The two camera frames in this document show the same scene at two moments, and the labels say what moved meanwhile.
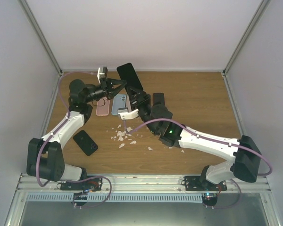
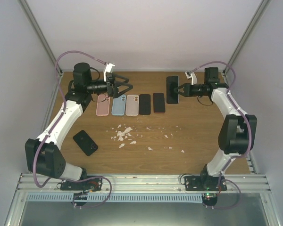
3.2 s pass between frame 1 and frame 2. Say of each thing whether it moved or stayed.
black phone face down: stayed
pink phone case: stayed
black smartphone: moved
